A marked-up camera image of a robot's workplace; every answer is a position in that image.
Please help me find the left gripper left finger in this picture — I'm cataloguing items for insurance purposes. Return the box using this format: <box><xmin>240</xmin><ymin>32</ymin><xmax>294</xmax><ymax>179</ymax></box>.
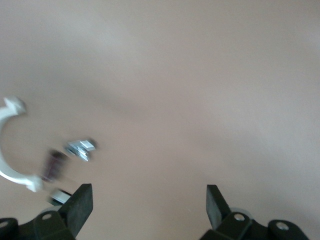
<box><xmin>32</xmin><ymin>183</ymin><xmax>94</xmax><ymax>240</ymax></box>

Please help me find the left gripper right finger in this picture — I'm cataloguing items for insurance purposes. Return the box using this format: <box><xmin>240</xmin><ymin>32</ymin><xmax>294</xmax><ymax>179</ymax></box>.
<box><xmin>202</xmin><ymin>184</ymin><xmax>253</xmax><ymax>240</ymax></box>

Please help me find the brown terminal block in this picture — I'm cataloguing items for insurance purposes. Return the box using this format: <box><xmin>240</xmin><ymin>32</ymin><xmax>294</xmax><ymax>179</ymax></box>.
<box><xmin>41</xmin><ymin>149</ymin><xmax>68</xmax><ymax>183</ymax></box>

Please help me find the small silver metal connector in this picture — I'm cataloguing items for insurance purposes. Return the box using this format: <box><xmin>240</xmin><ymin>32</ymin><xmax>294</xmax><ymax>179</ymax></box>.
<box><xmin>65</xmin><ymin>137</ymin><xmax>98</xmax><ymax>163</ymax></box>

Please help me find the black white-capped switch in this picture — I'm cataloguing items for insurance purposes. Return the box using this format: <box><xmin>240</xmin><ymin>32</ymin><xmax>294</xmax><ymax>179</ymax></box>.
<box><xmin>47</xmin><ymin>187</ymin><xmax>76</xmax><ymax>206</ymax></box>

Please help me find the white curved bracket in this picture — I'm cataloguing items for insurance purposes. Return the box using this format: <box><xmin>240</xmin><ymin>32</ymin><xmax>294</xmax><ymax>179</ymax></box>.
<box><xmin>0</xmin><ymin>96</ymin><xmax>45</xmax><ymax>193</ymax></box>

